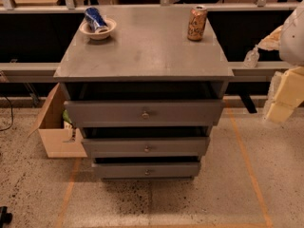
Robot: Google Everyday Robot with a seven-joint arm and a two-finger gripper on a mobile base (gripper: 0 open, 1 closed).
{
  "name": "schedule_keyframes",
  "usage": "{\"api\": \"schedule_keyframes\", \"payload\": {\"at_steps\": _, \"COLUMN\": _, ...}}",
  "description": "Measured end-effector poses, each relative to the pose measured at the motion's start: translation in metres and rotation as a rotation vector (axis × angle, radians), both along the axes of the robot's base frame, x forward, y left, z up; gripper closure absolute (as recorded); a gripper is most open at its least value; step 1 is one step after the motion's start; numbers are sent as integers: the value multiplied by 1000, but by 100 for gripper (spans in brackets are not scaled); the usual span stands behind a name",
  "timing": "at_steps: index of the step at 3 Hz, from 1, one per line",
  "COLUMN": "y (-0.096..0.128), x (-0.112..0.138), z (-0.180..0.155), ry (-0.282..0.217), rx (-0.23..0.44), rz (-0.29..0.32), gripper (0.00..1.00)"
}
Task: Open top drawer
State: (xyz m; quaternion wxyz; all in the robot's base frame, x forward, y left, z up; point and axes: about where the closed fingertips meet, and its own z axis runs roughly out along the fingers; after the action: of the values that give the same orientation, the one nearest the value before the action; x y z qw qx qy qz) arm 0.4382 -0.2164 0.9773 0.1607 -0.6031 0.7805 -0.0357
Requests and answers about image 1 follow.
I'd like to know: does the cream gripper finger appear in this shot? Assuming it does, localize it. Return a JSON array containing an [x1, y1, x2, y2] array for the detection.
[[263, 66, 304, 124]]

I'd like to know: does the grey top drawer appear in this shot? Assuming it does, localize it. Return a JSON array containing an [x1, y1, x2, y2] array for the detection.
[[65, 100, 223, 127]]

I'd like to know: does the grey drawer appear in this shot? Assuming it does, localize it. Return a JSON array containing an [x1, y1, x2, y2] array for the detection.
[[92, 162, 200, 179], [65, 100, 223, 127], [82, 137, 210, 158]]

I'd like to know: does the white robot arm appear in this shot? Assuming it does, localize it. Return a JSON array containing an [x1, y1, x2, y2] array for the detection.
[[257, 1, 304, 124]]

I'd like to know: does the grey drawer cabinet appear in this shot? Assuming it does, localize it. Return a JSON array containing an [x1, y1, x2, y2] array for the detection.
[[52, 4, 235, 181]]

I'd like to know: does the grey bottom drawer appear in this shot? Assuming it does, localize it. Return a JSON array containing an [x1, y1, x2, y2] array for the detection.
[[92, 162, 200, 179]]

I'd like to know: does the grey middle drawer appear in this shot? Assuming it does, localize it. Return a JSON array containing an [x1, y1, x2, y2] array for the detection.
[[82, 137, 210, 158]]

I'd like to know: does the clear sanitizer bottle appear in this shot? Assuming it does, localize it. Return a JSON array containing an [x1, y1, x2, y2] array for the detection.
[[243, 46, 259, 68]]

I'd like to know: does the orange soda can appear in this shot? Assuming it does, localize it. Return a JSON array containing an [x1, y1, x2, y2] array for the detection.
[[187, 5, 208, 41]]

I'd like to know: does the white ceramic bowl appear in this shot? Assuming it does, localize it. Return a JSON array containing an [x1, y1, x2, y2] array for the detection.
[[79, 18, 117, 40]]

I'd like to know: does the blue soda can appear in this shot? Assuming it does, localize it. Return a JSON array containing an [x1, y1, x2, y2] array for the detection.
[[85, 7, 108, 33]]

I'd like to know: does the green bag in box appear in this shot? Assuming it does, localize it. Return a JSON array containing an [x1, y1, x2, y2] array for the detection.
[[62, 109, 72, 125]]

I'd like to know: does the cardboard box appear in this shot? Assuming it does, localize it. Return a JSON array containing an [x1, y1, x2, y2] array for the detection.
[[28, 84, 86, 158]]

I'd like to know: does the black object on floor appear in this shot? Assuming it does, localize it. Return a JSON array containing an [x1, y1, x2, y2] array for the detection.
[[0, 206, 12, 228]]

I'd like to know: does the black cable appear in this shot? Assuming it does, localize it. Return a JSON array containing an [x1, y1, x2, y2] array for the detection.
[[0, 93, 14, 132]]

